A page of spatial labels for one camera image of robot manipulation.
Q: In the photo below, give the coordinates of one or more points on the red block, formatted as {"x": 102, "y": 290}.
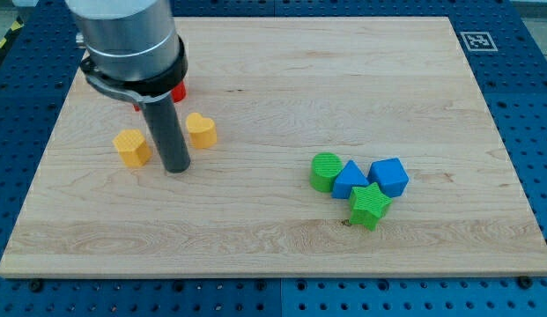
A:
{"x": 177, "y": 94}

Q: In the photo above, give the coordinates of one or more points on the green cylinder block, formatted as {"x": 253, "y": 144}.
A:
{"x": 325, "y": 167}

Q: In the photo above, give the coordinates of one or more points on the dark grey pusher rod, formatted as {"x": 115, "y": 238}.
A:
{"x": 163, "y": 123}

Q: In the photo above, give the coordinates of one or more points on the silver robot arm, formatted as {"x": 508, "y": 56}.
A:
{"x": 129, "y": 40}

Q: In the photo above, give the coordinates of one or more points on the blue triangle block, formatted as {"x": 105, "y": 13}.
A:
{"x": 351, "y": 176}

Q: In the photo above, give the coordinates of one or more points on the yellow heart block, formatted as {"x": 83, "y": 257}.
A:
{"x": 202, "y": 131}

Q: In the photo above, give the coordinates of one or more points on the blue cube block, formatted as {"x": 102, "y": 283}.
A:
{"x": 390, "y": 176}

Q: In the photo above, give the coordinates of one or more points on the wooden board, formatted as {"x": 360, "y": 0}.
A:
{"x": 280, "y": 91}

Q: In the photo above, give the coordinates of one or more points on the white fiducial marker tag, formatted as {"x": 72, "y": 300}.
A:
{"x": 478, "y": 42}

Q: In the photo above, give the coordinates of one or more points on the green star block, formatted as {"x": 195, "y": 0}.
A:
{"x": 368, "y": 205}

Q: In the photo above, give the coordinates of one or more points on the yellow hexagon block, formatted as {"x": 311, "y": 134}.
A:
{"x": 132, "y": 147}

